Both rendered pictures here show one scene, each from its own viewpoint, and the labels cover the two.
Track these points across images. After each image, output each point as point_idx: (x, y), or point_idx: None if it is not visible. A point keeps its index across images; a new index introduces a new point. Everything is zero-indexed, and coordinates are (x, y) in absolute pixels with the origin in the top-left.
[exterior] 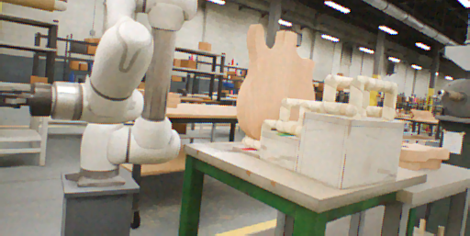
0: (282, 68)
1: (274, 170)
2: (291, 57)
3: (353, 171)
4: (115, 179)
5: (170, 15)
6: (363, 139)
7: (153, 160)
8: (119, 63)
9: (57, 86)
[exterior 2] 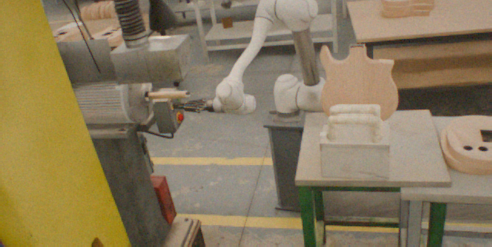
0: (352, 75)
1: (317, 151)
2: (360, 65)
3: (331, 169)
4: (293, 118)
5: (294, 24)
6: (336, 153)
7: (313, 110)
8: (221, 102)
9: (214, 101)
